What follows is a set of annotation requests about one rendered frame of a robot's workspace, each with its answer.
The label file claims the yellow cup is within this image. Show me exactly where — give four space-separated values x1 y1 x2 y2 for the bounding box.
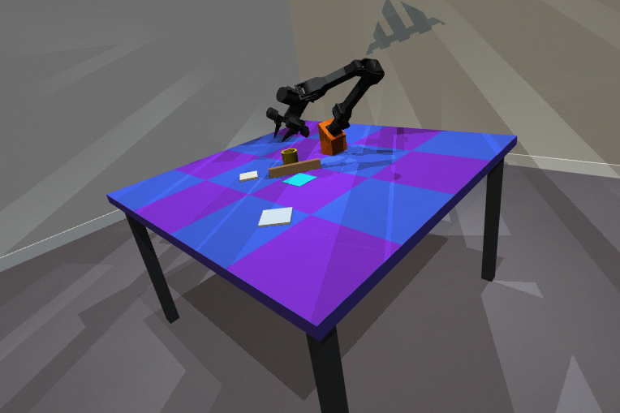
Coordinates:
281 148 299 165

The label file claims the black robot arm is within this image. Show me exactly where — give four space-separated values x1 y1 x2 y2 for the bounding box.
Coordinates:
276 58 385 137

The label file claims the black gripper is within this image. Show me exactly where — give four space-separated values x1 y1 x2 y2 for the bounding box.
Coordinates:
266 105 310 142

